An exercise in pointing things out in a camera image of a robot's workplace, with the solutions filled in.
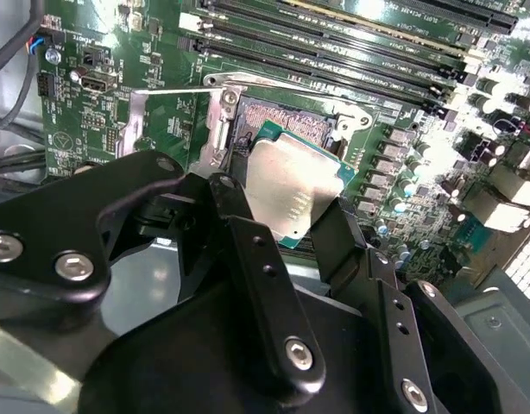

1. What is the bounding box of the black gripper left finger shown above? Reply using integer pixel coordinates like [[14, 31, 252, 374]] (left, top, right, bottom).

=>
[[0, 135, 329, 403]]

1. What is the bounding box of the silver CPU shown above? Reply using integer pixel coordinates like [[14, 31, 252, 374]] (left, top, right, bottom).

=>
[[246, 120, 359, 251]]

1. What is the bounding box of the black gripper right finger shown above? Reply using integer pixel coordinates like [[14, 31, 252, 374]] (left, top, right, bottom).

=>
[[310, 194, 506, 414]]

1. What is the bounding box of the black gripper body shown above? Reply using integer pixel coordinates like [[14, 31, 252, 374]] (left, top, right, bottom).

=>
[[81, 275, 400, 414]]

